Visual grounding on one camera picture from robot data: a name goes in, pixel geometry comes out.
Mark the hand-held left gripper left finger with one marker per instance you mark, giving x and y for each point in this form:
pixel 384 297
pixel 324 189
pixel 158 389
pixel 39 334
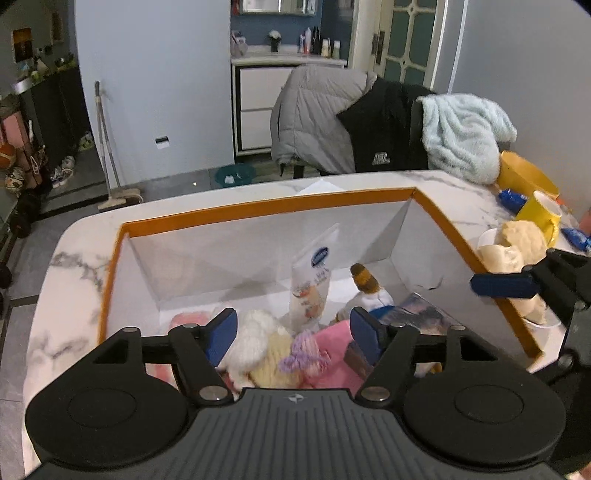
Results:
pixel 221 337

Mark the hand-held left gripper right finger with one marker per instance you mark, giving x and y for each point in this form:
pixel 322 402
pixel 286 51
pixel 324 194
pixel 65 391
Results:
pixel 367 334

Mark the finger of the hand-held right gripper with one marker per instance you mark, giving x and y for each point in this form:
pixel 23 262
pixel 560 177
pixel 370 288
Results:
pixel 503 285

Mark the pink cloth pouch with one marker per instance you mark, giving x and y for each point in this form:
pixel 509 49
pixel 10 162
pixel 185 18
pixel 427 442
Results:
pixel 337 337

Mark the small brown cardboard box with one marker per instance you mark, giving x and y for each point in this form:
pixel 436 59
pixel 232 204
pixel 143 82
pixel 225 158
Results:
pixel 353 364

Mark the white crochet bunny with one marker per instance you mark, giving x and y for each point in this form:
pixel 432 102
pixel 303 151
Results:
pixel 258 332

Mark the brown bear plush sailor outfit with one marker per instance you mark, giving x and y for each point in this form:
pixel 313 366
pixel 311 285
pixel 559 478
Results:
pixel 364 279

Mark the cream and purple crochet toy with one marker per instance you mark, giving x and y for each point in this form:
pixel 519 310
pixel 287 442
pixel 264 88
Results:
pixel 272 364

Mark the orange cardboard box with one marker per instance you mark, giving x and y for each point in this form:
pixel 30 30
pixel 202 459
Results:
pixel 207 258

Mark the white lotion tube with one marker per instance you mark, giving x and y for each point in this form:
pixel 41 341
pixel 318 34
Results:
pixel 311 277

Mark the steamed bun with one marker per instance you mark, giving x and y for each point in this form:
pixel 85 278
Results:
pixel 498 258
pixel 524 240

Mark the blue packet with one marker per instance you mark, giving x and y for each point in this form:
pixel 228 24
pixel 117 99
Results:
pixel 577 239
pixel 511 199

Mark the white bowl of buns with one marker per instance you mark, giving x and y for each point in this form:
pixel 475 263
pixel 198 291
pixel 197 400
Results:
pixel 535 323

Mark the yellow mug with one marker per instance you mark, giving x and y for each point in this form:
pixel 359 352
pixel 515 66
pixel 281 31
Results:
pixel 540 217

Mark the yellow bowl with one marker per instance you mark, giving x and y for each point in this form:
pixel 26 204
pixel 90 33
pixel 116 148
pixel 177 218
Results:
pixel 526 175

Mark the white paper sheet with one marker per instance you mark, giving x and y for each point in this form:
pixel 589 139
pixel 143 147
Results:
pixel 321 187

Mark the light blue fleece blanket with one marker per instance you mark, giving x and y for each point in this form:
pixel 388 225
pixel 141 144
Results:
pixel 461 134

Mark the black jacket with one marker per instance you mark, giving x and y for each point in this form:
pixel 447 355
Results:
pixel 388 129

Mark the broom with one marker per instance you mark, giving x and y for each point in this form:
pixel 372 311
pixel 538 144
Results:
pixel 106 152

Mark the grey down jacket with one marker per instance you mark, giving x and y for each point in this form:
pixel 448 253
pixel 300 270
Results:
pixel 309 120

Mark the black dumbbell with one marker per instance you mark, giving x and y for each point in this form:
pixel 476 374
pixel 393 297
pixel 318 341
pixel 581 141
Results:
pixel 4 276

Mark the pair of white sneakers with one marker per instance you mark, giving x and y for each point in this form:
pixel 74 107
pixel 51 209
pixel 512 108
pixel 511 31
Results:
pixel 62 171

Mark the white vanity cabinet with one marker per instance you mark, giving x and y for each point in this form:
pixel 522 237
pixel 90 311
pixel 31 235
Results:
pixel 254 106

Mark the pair of slippers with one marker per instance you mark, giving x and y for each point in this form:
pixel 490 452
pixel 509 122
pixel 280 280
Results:
pixel 85 141

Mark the glass panel door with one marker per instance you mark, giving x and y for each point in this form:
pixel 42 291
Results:
pixel 406 41

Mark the black cabinet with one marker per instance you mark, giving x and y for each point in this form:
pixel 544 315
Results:
pixel 55 124

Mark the basketball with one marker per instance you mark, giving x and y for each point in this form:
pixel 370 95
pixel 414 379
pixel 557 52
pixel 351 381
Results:
pixel 7 156

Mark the row of toiletry bottles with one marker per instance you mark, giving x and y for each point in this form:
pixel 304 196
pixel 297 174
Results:
pixel 318 44

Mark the black vase with flowers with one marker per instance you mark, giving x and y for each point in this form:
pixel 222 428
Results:
pixel 275 41

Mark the bathroom mirror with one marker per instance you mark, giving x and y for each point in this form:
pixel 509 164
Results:
pixel 277 5

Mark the wall socket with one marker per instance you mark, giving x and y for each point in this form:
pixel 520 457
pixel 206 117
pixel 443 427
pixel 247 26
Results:
pixel 162 143

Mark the dark wall painting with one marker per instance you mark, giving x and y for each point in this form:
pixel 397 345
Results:
pixel 21 44

